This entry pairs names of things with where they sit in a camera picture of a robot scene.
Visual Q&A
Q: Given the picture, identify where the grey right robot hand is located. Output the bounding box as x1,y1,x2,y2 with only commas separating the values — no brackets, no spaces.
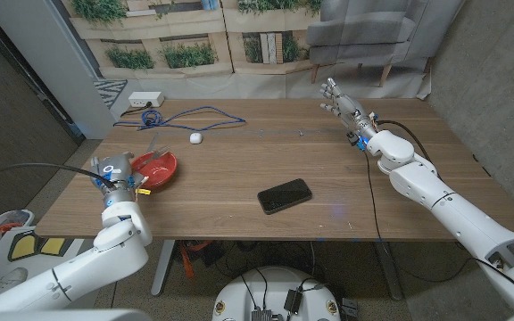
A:
319,78,378,152

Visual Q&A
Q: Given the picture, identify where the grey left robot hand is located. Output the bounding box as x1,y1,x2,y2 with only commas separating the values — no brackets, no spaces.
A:
89,151,151,208

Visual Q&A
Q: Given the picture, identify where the red-handled metal fork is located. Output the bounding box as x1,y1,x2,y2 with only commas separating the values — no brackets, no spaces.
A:
137,145,171,173

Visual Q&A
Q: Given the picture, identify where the red bowl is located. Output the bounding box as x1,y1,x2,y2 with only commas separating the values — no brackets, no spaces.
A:
130,150,179,190

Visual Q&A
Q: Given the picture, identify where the white power strip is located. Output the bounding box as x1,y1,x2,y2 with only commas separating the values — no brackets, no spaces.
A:
128,91,166,109

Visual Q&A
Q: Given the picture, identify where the black smartphone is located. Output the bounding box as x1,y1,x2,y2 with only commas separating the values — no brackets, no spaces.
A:
256,177,313,216

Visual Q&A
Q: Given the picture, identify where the white table leg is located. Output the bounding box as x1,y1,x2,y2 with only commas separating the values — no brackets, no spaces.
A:
151,239,177,297

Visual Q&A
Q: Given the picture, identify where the white bin with orange item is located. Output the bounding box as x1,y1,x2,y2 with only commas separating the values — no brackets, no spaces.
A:
0,209,35,233

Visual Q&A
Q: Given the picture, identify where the printed garden backdrop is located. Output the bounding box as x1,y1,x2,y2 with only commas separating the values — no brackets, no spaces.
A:
60,0,468,100

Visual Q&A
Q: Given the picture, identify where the white sneaker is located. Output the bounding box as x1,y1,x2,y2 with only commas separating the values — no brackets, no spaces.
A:
0,267,29,309

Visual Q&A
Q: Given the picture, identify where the grey table leg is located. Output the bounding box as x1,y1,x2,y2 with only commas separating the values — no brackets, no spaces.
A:
375,240,404,300

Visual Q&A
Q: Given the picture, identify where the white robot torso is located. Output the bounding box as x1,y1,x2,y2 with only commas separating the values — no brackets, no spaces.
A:
211,266,342,321

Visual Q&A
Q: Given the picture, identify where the black power adapter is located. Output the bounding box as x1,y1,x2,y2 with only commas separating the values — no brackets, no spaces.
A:
283,288,303,314

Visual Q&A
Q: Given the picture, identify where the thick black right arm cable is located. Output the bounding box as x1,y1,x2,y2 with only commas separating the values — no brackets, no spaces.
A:
375,119,432,164

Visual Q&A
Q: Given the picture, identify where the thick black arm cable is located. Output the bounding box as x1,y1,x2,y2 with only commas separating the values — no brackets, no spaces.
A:
375,119,432,164
0,161,118,191

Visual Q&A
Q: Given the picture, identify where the blue USB cable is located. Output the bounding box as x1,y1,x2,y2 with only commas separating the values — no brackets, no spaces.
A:
112,105,247,132

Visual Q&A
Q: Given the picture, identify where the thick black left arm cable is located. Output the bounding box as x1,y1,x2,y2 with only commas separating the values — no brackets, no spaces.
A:
0,161,118,191

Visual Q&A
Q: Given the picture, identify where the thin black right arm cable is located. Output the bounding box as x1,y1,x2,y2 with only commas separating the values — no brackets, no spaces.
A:
362,150,514,309

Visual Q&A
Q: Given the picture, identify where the orange strap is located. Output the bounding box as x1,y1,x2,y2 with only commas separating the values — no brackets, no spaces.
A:
178,240,213,280

